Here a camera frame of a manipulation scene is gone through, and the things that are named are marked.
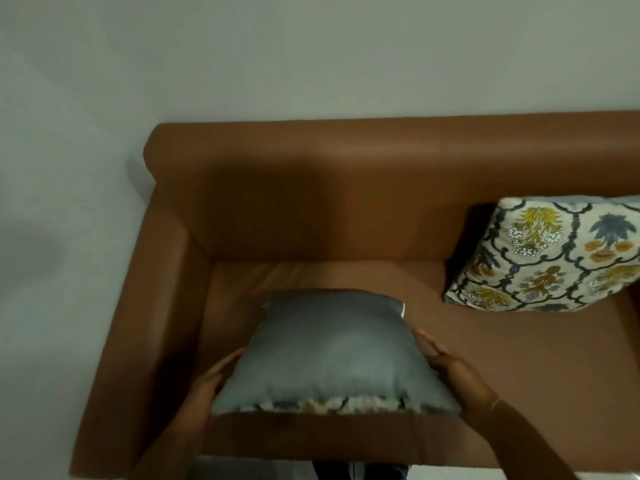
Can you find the person's left hand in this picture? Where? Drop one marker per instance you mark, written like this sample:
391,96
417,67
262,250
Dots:
200,399

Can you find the person's right hand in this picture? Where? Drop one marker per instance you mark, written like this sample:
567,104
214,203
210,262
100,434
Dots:
465,384

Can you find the person's right fingers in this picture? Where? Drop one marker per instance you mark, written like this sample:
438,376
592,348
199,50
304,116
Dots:
434,348

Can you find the person's left thumb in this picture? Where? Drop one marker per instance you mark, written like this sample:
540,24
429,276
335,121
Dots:
224,365

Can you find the grey cushion with floral back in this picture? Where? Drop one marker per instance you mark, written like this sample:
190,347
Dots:
330,349

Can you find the person's left forearm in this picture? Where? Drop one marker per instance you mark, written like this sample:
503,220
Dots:
167,452

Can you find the person's right forearm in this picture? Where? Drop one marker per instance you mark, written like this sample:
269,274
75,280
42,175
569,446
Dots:
535,444

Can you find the person's dark blue trousers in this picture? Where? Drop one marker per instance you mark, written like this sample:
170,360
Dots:
360,470

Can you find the floral patterned cushion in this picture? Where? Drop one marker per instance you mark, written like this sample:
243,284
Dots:
545,254

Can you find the brown leather sofa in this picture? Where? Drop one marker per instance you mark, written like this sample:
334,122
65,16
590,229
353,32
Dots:
350,204

